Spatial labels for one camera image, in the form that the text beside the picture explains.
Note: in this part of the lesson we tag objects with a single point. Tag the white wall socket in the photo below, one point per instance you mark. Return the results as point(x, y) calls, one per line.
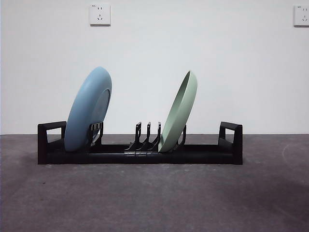
point(301, 15)
point(100, 14)

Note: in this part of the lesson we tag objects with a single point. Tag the light blue plate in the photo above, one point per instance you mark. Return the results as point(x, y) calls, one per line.
point(84, 108)

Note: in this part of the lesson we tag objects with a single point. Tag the black plate rack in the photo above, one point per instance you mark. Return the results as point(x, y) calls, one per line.
point(193, 155)

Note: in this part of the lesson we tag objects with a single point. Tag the pale green plate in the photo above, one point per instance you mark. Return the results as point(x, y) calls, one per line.
point(179, 113)

